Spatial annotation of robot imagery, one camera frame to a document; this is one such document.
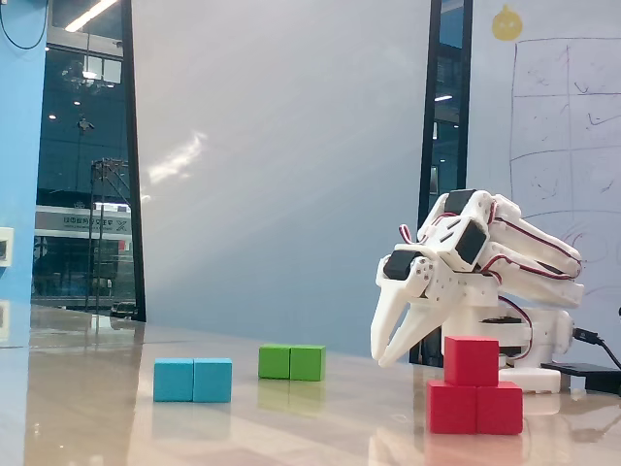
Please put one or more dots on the black window frame post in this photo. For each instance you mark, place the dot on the black window frame post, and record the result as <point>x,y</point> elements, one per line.
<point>132,160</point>
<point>448,58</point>

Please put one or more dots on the white wall switch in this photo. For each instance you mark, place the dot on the white wall switch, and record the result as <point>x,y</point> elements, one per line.
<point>5,246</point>

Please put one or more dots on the long red block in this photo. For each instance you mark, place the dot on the long red block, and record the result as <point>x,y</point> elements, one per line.
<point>475,410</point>

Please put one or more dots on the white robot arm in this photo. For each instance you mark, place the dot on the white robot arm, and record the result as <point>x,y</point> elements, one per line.
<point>533,247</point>

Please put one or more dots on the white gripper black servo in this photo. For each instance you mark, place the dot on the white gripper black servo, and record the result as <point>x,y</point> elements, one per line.
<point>394,287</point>

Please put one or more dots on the long blue block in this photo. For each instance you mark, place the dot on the long blue block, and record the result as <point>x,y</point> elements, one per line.
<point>193,381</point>

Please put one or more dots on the small red cube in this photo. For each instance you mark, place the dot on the small red cube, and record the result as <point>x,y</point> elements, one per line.
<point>470,361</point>

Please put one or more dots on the flat black box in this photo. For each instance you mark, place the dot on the flat black box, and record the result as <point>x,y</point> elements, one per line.
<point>592,374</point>

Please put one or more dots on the long green block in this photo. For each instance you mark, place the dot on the long green block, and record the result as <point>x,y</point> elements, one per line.
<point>291,363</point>

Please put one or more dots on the yellow round sticker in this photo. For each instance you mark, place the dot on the yellow round sticker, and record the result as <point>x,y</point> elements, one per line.
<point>507,24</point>

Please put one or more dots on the black metal scaffold tower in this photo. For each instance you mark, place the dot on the black metal scaffold tower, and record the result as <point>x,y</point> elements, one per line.
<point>97,233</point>

